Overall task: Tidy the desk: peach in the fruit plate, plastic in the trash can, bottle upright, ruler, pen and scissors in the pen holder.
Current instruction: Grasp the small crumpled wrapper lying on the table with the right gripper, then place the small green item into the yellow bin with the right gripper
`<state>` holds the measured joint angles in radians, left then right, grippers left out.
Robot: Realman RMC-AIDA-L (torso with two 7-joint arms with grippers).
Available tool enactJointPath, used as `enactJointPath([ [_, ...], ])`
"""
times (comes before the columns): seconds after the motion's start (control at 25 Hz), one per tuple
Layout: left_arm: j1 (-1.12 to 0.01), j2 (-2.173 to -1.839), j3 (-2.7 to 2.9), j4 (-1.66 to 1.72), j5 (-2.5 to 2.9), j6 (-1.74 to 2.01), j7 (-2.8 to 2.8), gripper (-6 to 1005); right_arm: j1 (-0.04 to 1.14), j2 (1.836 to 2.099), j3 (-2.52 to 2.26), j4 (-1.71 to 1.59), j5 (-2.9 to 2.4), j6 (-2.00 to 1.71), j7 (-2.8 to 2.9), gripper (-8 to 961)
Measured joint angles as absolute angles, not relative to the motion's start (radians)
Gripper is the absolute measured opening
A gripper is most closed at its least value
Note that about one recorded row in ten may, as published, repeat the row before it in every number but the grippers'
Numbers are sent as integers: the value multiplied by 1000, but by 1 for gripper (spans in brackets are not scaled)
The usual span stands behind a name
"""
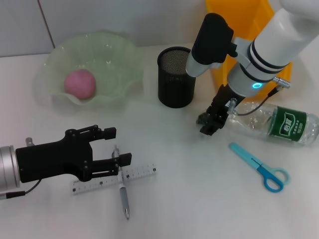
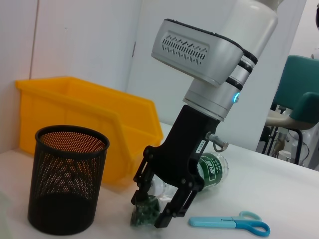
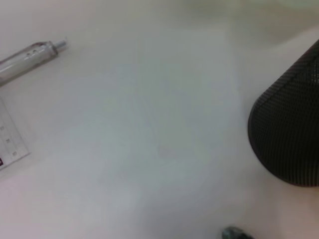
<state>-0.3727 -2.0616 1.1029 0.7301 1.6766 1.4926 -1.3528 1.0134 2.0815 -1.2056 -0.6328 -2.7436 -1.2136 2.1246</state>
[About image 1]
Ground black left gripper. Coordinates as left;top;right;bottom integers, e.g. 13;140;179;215
15;125;132;184

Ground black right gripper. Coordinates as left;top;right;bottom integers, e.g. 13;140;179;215
200;84;246;136

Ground pink peach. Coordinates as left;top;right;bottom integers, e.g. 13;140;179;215
64;69;97;101

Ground clear green-label water bottle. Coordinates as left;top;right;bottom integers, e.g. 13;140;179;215
223;101;319;147

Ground transparent plastic ruler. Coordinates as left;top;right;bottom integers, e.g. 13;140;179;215
72;163;158;196

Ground silver ballpoint pen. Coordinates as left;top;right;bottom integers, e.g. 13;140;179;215
111;145;131;220

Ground black mesh pen holder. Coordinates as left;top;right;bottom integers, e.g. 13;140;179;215
157;46;197;109

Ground blue scissors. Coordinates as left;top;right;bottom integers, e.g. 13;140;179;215
229;142;291;193

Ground green glass fruit bowl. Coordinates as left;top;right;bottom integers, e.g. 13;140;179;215
33;32;145;113

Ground yellow plastic bin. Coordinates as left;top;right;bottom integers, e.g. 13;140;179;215
205;0;294;97

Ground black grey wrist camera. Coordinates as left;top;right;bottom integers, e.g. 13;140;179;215
185;13;237;78

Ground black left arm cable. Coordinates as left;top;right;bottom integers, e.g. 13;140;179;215
0;179;42;200

